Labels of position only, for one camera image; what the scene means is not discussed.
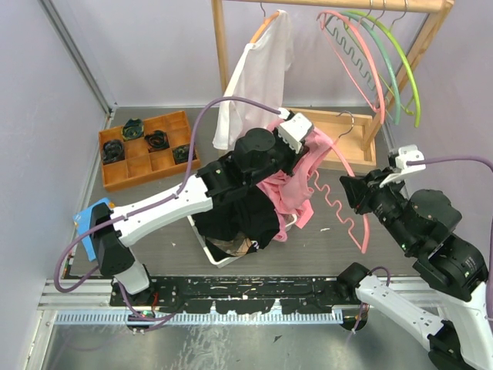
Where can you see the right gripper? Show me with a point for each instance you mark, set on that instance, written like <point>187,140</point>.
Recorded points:
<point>354,186</point>

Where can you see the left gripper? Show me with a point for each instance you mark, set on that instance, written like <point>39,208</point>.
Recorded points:
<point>294,156</point>

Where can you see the light pink t shirt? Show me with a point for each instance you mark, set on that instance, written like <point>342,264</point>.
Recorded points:
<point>291,195</point>

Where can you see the black t shirt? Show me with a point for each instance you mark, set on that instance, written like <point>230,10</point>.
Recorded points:
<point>252,215</point>

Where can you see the white t shirt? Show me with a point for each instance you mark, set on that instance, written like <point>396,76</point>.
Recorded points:
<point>259,75</point>

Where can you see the orange hanger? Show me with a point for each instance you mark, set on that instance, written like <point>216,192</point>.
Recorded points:
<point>266,22</point>

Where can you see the salmon pink hanger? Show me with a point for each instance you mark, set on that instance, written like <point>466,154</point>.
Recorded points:
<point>344,36</point>

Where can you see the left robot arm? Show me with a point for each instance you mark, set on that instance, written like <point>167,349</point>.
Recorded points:
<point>256,156</point>

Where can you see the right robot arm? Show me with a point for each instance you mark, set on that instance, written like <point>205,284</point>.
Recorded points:
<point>423,227</point>

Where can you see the white perforated plastic basket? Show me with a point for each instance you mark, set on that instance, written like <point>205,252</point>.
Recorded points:
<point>220,253</point>

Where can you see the rolled dark patterned sock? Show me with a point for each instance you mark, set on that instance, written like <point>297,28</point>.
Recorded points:
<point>181,154</point>

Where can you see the rolled black sock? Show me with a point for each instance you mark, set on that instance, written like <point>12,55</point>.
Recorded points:
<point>156,141</point>

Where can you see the wooden compartment tray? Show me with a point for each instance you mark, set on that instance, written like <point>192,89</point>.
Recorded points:
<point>140,166</point>

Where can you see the rolled green sock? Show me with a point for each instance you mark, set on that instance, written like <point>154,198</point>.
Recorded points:
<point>132,130</point>

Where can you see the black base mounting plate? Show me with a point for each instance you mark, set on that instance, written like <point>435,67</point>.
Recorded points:
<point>245,295</point>

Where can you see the blue folded cloth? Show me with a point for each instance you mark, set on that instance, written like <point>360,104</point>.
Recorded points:
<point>82,221</point>

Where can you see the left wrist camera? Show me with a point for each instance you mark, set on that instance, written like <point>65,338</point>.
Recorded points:
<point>294,129</point>

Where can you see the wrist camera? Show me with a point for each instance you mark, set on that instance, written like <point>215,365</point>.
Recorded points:
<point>401,161</point>
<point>294,129</point>

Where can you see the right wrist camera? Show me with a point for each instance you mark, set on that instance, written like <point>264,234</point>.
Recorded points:
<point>401,161</point>

